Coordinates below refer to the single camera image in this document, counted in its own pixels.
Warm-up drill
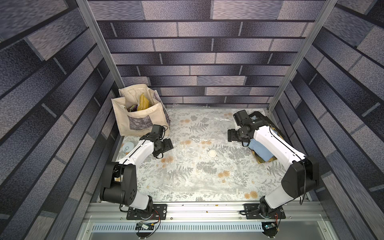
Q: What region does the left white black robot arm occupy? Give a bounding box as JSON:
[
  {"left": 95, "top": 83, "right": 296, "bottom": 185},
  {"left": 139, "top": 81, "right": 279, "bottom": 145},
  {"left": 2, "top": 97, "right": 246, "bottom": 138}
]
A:
[{"left": 100, "top": 125, "right": 173, "bottom": 219}]

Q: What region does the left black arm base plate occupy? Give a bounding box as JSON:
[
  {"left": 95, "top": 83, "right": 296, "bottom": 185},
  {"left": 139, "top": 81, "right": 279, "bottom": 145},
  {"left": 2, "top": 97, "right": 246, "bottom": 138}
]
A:
[{"left": 126, "top": 204, "right": 168, "bottom": 220}]

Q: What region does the black tray under shirts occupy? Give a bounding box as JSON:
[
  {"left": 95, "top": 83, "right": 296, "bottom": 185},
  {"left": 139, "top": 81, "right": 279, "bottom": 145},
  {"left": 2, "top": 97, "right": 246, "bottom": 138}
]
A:
[{"left": 249, "top": 111, "right": 284, "bottom": 137}]

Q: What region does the yellow black plaid shirt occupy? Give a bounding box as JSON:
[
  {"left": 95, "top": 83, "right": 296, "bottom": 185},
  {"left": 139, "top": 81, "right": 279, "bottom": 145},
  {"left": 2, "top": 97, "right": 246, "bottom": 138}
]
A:
[{"left": 251, "top": 131, "right": 286, "bottom": 165}]

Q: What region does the floral patterned table cloth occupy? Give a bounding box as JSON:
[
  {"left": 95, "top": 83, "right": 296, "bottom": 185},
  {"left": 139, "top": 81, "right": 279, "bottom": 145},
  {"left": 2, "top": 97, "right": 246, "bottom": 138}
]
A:
[{"left": 101, "top": 107, "right": 304, "bottom": 203}]

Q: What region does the left small circuit board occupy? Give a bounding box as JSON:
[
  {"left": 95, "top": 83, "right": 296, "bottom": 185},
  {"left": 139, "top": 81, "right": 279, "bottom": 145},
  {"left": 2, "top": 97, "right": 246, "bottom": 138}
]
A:
[{"left": 135, "top": 222, "right": 156, "bottom": 232}]

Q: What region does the right small circuit board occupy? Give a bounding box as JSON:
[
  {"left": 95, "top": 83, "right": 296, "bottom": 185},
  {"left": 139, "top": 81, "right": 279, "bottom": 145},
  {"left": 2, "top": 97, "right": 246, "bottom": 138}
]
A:
[{"left": 262, "top": 222, "right": 279, "bottom": 239}]

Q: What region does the beige canvas tote bag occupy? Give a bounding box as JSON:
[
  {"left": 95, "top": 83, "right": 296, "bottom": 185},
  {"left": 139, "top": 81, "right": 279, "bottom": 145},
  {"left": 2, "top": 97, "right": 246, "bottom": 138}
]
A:
[{"left": 112, "top": 84, "right": 171, "bottom": 137}]

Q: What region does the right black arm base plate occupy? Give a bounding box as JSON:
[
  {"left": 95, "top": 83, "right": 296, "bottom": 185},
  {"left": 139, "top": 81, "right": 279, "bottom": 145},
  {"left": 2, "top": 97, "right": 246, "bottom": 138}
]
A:
[{"left": 241, "top": 204, "right": 286, "bottom": 220}]

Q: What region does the small circuit board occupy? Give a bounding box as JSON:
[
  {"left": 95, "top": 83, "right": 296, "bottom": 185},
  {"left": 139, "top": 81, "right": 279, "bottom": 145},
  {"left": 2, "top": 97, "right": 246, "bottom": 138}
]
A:
[
  {"left": 135, "top": 222, "right": 156, "bottom": 232},
  {"left": 262, "top": 222, "right": 279, "bottom": 239}
]

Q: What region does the yellow snack packet in tote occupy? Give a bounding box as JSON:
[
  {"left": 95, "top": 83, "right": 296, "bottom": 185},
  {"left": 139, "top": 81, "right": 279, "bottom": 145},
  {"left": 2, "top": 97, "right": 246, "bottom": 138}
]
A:
[{"left": 137, "top": 94, "right": 151, "bottom": 111}]

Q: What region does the white round bag valve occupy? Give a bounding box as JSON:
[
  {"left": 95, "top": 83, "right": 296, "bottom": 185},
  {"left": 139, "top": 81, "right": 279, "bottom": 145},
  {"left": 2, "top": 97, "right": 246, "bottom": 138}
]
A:
[{"left": 208, "top": 150, "right": 217, "bottom": 158}]

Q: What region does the light blue shirt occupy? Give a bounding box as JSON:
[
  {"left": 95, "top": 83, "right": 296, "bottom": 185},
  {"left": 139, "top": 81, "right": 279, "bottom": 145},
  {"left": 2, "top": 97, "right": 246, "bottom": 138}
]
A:
[{"left": 247, "top": 138, "right": 275, "bottom": 162}]

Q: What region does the aluminium front rail frame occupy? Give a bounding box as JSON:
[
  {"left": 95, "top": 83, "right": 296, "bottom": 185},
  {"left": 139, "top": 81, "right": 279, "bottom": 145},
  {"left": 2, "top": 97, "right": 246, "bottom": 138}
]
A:
[{"left": 78, "top": 201, "right": 337, "bottom": 240}]

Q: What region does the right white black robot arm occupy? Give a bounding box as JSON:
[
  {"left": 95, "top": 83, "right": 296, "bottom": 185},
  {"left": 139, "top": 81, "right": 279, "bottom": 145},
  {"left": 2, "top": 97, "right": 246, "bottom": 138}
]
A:
[{"left": 228, "top": 110, "right": 320, "bottom": 219}]

